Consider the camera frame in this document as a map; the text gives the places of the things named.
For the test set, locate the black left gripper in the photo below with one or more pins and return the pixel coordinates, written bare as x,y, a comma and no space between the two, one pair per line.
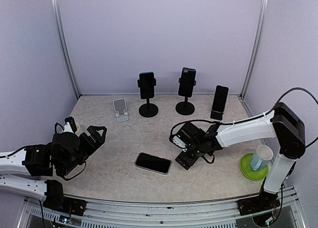
92,146

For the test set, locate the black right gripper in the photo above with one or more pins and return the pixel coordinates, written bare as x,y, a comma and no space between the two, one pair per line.
185,162

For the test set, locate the clear-case black phone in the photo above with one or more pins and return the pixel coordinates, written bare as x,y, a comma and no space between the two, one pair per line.
153,163

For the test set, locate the silver folding phone stand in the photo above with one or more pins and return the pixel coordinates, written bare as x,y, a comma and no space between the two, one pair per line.
120,109

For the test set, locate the black round-base phone stand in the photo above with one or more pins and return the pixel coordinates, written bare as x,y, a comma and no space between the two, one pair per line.
185,107

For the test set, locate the black folding phone stand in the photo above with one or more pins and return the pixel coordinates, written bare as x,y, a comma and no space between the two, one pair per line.
216,115

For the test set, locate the teal-edged black phone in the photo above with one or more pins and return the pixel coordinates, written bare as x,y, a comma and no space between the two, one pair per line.
146,84

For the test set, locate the blue-edged black phone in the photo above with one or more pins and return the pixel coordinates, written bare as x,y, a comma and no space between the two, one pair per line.
187,82

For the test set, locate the white-edged black phone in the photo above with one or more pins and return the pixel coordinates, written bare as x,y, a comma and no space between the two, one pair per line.
220,98

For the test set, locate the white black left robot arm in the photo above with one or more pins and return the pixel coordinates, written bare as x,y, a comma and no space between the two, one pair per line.
60,157

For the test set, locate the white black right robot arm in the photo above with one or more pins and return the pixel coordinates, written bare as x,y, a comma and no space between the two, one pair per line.
280,123

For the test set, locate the white mug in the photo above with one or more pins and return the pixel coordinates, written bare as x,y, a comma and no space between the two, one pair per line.
79,130

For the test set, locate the green plate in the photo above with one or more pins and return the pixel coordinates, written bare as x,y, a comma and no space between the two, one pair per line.
248,172

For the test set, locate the light blue cup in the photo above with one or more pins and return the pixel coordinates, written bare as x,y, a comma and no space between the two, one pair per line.
262,156

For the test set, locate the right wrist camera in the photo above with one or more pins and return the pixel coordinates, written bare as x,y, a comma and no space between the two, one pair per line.
177,141

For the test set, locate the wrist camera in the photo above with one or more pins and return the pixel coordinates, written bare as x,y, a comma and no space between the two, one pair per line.
70,125
177,141

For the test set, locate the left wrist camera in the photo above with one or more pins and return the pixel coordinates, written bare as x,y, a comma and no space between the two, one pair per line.
70,125

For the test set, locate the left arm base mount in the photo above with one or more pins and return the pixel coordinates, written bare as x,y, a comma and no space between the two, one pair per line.
67,205

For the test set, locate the aluminium front rail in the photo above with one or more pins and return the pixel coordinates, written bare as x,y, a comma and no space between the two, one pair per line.
223,213

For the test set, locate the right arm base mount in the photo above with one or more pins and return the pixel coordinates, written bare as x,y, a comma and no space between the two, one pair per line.
257,204

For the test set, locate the left aluminium frame post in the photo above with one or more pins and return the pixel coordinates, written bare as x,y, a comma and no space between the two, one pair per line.
64,48

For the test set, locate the aluminium frame post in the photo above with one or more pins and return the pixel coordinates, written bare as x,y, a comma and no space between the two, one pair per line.
255,48
64,48

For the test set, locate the right aluminium frame post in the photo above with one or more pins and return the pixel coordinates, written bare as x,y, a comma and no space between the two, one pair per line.
255,48

